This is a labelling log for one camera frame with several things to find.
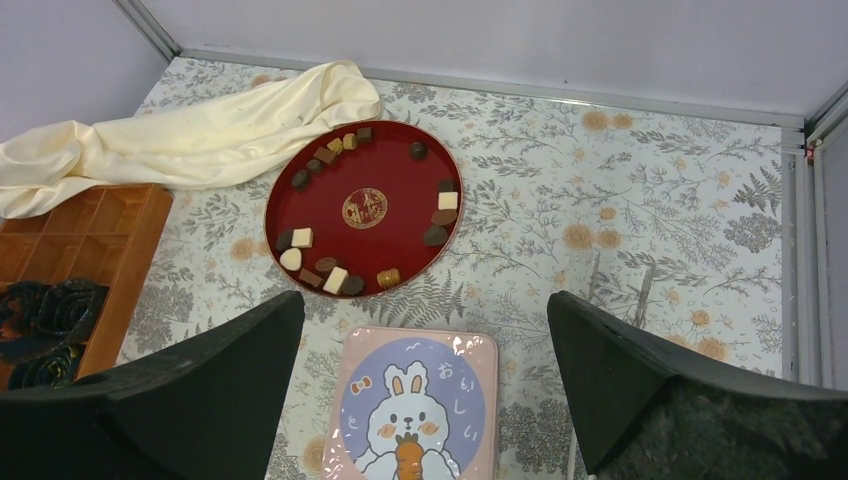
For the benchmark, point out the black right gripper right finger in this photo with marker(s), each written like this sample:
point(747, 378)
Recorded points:
point(646, 408)

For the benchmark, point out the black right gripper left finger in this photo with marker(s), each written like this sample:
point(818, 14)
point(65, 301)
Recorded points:
point(205, 408)

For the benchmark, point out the silver tin lid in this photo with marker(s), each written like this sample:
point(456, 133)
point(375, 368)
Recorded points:
point(414, 404)

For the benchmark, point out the black paper cup liners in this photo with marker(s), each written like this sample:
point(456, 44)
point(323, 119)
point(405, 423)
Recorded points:
point(44, 329)

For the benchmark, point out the floral table mat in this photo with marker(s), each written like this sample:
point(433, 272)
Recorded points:
point(696, 202)

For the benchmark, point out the wooden compartment tray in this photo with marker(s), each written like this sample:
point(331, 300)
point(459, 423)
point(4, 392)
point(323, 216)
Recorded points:
point(107, 235)

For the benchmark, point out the red round tray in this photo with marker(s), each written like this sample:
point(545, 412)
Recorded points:
point(364, 209)

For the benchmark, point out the cream cloth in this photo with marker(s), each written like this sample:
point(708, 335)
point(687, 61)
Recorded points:
point(218, 143)

